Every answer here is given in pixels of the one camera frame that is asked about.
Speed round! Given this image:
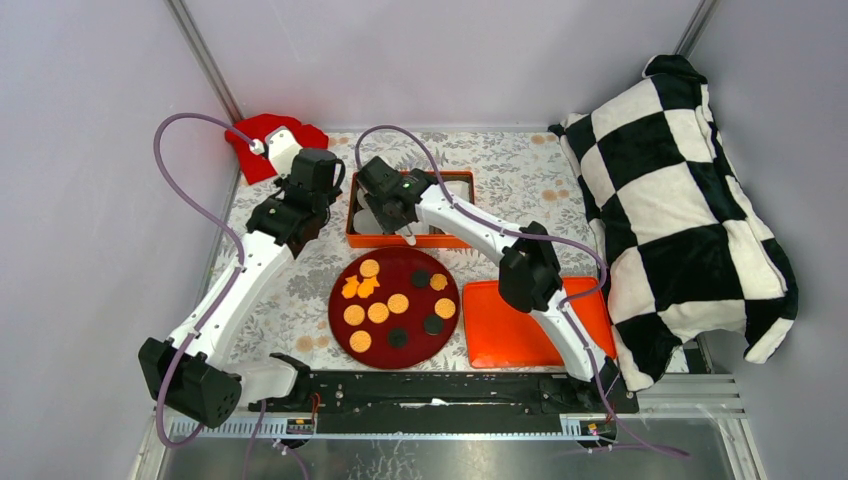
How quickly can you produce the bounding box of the black round cookie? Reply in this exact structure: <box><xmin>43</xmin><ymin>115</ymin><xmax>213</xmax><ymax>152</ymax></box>
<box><xmin>410</xmin><ymin>269</ymin><xmax>431</xmax><ymax>288</ymax></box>
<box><xmin>387</xmin><ymin>328</ymin><xmax>409</xmax><ymax>349</ymax></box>
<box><xmin>423</xmin><ymin>314</ymin><xmax>445</xmax><ymax>336</ymax></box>

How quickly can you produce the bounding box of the round orange cookie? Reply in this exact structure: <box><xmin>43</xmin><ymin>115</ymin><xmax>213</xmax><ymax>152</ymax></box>
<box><xmin>359</xmin><ymin>259</ymin><xmax>380</xmax><ymax>278</ymax></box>
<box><xmin>343</xmin><ymin>305</ymin><xmax>366</xmax><ymax>326</ymax></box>
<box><xmin>386</xmin><ymin>293</ymin><xmax>410</xmax><ymax>314</ymax></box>
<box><xmin>367</xmin><ymin>302</ymin><xmax>390</xmax><ymax>324</ymax></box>
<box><xmin>349</xmin><ymin>330</ymin><xmax>373</xmax><ymax>353</ymax></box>
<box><xmin>434</xmin><ymin>298</ymin><xmax>457</xmax><ymax>320</ymax></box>

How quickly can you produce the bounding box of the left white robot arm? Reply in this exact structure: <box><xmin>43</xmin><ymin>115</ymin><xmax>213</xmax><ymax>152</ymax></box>
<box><xmin>139</xmin><ymin>148</ymin><xmax>345</xmax><ymax>428</ymax></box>

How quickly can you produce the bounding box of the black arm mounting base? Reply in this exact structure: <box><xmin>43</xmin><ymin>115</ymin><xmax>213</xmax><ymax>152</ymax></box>
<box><xmin>267</xmin><ymin>370</ymin><xmax>639</xmax><ymax>434</ymax></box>

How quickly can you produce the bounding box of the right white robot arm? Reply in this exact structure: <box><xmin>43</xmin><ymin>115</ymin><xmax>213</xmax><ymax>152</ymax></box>
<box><xmin>356</xmin><ymin>156</ymin><xmax>614</xmax><ymax>412</ymax></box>

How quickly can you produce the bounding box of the white paper cup liner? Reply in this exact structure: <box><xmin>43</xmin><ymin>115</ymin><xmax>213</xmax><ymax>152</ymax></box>
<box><xmin>352</xmin><ymin>209</ymin><xmax>384</xmax><ymax>235</ymax></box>
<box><xmin>445</xmin><ymin>180</ymin><xmax>472</xmax><ymax>202</ymax></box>

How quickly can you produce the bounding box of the orange compartment cookie tin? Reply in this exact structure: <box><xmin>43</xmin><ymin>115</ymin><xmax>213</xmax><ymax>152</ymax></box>
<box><xmin>345</xmin><ymin>172</ymin><xmax>468</xmax><ymax>249</ymax></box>

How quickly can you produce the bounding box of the flower shaped orange cookie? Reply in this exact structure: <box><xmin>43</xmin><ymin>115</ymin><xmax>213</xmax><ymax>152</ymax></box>
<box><xmin>429</xmin><ymin>273</ymin><xmax>449</xmax><ymax>291</ymax></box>

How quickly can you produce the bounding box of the red cloth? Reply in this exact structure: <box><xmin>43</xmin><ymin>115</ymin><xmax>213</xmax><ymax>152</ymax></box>
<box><xmin>225</xmin><ymin>113</ymin><xmax>329</xmax><ymax>185</ymax></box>

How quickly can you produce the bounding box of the orange fish cookie right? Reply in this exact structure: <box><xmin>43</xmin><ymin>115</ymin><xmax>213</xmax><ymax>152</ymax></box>
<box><xmin>357</xmin><ymin>276</ymin><xmax>380</xmax><ymax>299</ymax></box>

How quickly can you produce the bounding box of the orange fish cookie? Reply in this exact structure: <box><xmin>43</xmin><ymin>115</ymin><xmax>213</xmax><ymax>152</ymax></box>
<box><xmin>357</xmin><ymin>276</ymin><xmax>380</xmax><ymax>299</ymax></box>
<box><xmin>341</xmin><ymin>275</ymin><xmax>360</xmax><ymax>299</ymax></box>

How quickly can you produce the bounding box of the dark red round plate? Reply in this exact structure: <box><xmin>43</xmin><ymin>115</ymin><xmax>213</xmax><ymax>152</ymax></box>
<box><xmin>328</xmin><ymin>247</ymin><xmax>460</xmax><ymax>370</ymax></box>

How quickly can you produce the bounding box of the orange fish cookie left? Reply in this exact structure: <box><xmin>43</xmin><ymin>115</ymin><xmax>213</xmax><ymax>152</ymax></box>
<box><xmin>341</xmin><ymin>275</ymin><xmax>360</xmax><ymax>299</ymax></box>

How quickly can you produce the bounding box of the black round cookie bottom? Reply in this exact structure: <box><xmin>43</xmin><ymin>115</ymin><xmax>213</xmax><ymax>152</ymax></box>
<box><xmin>387</xmin><ymin>328</ymin><xmax>409</xmax><ymax>349</ymax></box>

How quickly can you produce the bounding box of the round orange cookie bottom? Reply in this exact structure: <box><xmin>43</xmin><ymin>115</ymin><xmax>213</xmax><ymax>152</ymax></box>
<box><xmin>349</xmin><ymin>330</ymin><xmax>373</xmax><ymax>353</ymax></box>

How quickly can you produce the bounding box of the orange tin lid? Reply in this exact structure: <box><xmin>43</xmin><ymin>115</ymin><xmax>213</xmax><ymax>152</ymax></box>
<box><xmin>462</xmin><ymin>280</ymin><xmax>617</xmax><ymax>369</ymax></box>

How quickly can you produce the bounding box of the floral table mat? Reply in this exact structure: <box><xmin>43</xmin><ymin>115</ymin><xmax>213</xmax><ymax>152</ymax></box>
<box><xmin>226</xmin><ymin>131</ymin><xmax>597</xmax><ymax>370</ymax></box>

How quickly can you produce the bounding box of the black white checkered blanket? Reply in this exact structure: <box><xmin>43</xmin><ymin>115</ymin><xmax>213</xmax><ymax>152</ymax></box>
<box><xmin>550</xmin><ymin>54</ymin><xmax>799</xmax><ymax>391</ymax></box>

